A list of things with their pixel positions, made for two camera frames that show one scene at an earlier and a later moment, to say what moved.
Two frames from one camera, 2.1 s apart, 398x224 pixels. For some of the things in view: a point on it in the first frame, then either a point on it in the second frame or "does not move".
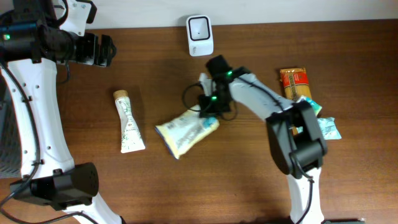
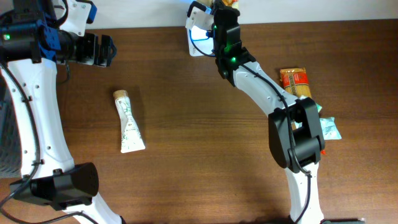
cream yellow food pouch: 181,132 to 233,3
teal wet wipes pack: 329,129 does not move
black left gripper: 107,53 does not move
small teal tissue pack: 314,106 does not move
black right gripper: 206,111 to 219,10
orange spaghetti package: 295,85 does not move
